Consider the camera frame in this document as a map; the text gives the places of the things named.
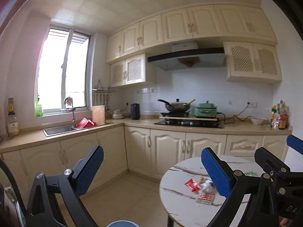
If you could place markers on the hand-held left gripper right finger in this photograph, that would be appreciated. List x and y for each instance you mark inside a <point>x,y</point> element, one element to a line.
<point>216,172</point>

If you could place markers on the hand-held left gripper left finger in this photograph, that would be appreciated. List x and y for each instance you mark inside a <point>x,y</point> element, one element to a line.
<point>91,167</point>

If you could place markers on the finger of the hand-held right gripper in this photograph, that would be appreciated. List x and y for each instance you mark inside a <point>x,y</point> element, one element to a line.
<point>295,143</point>
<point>266,156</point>

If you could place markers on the ginger piece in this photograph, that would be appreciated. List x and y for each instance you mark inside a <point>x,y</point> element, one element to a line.
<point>202,178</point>

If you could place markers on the clear plastic bag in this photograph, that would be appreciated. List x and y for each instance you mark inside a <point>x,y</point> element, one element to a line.
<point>208,187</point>

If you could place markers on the green white packet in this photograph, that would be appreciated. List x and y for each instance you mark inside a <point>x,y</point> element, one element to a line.
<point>250,173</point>

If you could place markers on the red snack wrapper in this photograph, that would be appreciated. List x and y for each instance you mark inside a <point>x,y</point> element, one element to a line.
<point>192,185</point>

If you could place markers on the red white blister pack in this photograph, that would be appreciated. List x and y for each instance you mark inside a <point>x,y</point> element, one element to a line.
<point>205,198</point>

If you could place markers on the blue waste bin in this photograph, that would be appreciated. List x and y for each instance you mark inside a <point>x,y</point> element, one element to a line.
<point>123,224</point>

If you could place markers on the group of condiment bottles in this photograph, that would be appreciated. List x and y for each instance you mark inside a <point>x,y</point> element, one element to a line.
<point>281,119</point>

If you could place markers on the white scalloped bowl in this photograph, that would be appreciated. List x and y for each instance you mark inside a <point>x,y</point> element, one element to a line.
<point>258,121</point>

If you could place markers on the red plastic tub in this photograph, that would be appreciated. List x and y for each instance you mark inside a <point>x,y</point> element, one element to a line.
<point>82,123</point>

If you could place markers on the round marble table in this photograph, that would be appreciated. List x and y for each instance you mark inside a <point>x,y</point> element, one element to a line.
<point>175,194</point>

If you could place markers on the steel kitchen sink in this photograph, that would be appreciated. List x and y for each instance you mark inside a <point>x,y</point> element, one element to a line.
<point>58,131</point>

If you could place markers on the wooden cutting board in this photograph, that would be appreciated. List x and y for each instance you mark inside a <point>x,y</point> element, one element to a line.
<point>98,114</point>

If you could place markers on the steel kitchen faucet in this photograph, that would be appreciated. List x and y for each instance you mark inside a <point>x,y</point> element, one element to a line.
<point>73,115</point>

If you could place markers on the black gas hob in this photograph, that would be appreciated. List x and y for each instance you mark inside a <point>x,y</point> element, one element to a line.
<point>189,123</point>

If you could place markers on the cream base cabinets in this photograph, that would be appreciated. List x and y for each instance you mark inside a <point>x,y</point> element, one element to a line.
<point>165,144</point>

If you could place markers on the stack of white bowls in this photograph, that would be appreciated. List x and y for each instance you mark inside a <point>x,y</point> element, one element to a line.
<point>117,115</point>

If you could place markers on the long wooden board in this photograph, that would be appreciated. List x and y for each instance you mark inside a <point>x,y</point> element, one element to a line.
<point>189,118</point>

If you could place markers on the green electric cooking pot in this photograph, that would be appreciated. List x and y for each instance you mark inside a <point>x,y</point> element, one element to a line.
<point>206,110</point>

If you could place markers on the black electric kettle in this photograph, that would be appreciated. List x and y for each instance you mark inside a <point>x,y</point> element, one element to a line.
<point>135,111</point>

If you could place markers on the black portable cooker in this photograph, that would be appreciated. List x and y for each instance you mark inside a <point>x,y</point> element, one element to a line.
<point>175,113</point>

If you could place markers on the black wok with lid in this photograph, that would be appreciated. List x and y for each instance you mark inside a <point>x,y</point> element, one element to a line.
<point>177,106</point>

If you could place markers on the green dish soap bottle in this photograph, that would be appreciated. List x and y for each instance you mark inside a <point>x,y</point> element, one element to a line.
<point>39,110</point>

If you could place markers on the hanging utensil rack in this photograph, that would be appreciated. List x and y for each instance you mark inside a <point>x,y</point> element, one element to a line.
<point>104,91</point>

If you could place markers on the clear glass bottle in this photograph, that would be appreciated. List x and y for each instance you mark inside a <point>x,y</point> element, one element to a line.
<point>13,127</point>

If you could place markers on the wide lattice door cabinet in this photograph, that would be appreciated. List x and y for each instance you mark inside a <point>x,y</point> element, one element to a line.
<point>242,60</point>

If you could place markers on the dark bottle yellow label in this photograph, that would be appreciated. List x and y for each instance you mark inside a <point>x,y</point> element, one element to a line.
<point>10,106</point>

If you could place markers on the small lattice door cabinet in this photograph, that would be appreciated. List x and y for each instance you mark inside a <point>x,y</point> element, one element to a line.
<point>135,69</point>

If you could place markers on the black range hood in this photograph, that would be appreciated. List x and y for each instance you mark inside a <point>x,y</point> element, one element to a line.
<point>184,55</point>

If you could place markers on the wide white wall socket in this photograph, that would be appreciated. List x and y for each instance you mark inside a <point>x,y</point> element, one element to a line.
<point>252,104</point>

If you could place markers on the cream wall cabinet row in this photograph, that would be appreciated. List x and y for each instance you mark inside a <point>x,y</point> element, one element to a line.
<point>175,28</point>

